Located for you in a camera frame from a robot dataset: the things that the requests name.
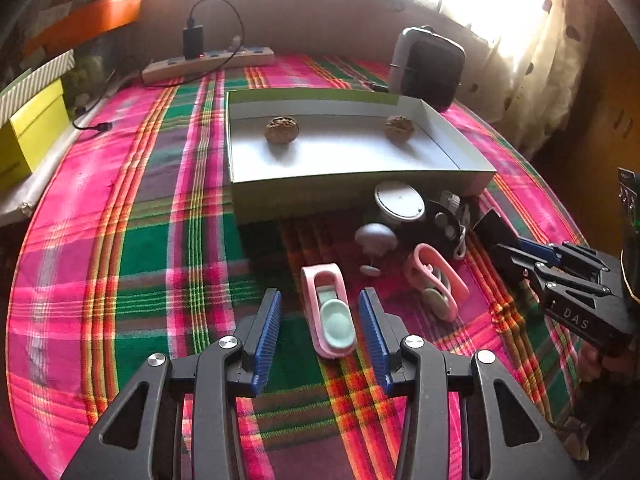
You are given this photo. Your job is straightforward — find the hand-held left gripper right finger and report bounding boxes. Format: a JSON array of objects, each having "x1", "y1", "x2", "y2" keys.
[{"x1": 359, "y1": 287, "x2": 581, "y2": 480}]

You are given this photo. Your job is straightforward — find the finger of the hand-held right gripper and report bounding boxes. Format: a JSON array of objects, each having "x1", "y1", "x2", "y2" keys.
[
  {"x1": 472, "y1": 209, "x2": 608, "y2": 273},
  {"x1": 495, "y1": 242, "x2": 623, "y2": 306}
]

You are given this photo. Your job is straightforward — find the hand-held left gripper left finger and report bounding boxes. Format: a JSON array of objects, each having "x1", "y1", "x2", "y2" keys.
[{"x1": 60, "y1": 287, "x2": 283, "y2": 480}]

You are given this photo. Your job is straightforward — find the pink clip with green oval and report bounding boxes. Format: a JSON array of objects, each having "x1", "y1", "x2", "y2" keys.
[{"x1": 300, "y1": 262, "x2": 357, "y2": 359}]

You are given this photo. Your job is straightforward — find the black case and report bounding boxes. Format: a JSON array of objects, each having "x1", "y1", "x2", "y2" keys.
[{"x1": 422, "y1": 197, "x2": 473, "y2": 261}]

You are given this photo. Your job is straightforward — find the pink looped clip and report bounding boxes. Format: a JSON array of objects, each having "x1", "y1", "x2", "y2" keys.
[{"x1": 405, "y1": 243, "x2": 470, "y2": 321}]

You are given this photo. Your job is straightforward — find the round white green container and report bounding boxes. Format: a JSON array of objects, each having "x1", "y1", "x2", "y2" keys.
[{"x1": 373, "y1": 181, "x2": 426, "y2": 224}]

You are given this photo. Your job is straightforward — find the white cardboard box green sides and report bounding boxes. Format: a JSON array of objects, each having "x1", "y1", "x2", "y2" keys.
[{"x1": 225, "y1": 87, "x2": 497, "y2": 226}]

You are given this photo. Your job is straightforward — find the white mushroom-shaped knob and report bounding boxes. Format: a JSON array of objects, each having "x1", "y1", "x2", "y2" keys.
[{"x1": 355, "y1": 222, "x2": 399, "y2": 277}]

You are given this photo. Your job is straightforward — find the pink green plaid blanket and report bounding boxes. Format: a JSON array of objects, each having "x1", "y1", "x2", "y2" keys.
[{"x1": 5, "y1": 55, "x2": 601, "y2": 480}]

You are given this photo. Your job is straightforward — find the brown walnut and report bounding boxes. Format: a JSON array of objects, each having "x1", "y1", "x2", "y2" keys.
[
  {"x1": 385, "y1": 115, "x2": 415, "y2": 145},
  {"x1": 265, "y1": 116, "x2": 300, "y2": 144}
]

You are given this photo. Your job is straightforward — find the cream curtain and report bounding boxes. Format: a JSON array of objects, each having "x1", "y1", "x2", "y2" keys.
[{"x1": 470, "y1": 0, "x2": 586, "y2": 156}]

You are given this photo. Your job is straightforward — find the grey fan heater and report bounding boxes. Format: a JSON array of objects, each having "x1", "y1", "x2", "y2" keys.
[{"x1": 389, "y1": 25, "x2": 467, "y2": 113}]

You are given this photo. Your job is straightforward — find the white power strip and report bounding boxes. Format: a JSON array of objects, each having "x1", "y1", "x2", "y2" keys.
[{"x1": 141, "y1": 46, "x2": 276, "y2": 86}]

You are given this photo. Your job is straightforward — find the black charger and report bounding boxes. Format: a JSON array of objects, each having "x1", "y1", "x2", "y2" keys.
[{"x1": 182, "y1": 25, "x2": 206, "y2": 60}]

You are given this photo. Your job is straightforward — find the yellow-green box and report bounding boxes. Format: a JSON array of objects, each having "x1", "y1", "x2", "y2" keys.
[{"x1": 0, "y1": 80, "x2": 68, "y2": 193}]

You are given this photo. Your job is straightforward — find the glass tank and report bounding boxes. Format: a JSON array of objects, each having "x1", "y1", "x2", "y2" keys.
[{"x1": 62, "y1": 30, "x2": 143, "y2": 111}]

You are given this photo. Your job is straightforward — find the striped box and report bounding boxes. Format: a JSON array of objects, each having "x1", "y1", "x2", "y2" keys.
[{"x1": 0, "y1": 49, "x2": 76, "y2": 121}]

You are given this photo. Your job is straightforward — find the orange tray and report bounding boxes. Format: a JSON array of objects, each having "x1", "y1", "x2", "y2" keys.
[{"x1": 37, "y1": 0, "x2": 143, "y2": 53}]

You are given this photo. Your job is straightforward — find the black charging cable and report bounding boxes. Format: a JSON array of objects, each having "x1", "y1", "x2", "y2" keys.
[{"x1": 72, "y1": 0, "x2": 246, "y2": 133}]

